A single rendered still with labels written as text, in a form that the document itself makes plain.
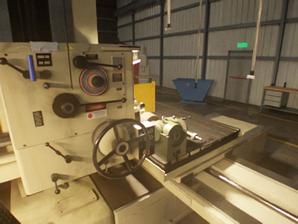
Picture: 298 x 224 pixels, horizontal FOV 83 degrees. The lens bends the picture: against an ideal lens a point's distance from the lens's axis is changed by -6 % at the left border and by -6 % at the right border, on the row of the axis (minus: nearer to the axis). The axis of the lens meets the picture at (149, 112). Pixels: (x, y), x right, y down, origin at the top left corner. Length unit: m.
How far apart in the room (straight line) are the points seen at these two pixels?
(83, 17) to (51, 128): 1.08
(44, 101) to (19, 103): 0.11
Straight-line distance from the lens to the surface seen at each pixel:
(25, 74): 1.02
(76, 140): 1.19
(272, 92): 7.34
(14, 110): 1.09
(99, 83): 1.04
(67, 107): 1.03
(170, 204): 2.18
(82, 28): 1.82
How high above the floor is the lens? 1.82
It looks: 17 degrees down
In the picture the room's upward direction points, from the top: straight up
